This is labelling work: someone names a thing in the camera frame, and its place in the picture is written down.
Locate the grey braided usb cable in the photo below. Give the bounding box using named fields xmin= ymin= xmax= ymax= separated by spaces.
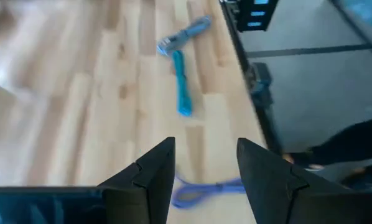
xmin=156 ymin=14 xmax=213 ymax=57

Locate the purple braided usb cable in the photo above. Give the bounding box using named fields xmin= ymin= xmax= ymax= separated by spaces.
xmin=170 ymin=174 xmax=246 ymax=210

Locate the person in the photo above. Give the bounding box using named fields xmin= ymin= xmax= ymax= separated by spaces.
xmin=282 ymin=112 xmax=372 ymax=191

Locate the black table clamp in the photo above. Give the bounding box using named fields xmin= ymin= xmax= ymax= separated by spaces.
xmin=249 ymin=61 xmax=273 ymax=108

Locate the black aluminium table frame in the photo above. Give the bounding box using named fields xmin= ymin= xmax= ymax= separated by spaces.
xmin=218 ymin=0 xmax=285 ymax=156

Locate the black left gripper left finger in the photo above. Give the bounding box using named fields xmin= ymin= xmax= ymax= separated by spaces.
xmin=97 ymin=136 xmax=177 ymax=224

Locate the teal navy braided usb cable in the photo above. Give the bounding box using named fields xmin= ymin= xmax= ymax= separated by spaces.
xmin=172 ymin=49 xmax=193 ymax=118

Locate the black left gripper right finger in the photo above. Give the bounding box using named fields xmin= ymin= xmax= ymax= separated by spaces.
xmin=236 ymin=138 xmax=350 ymax=224

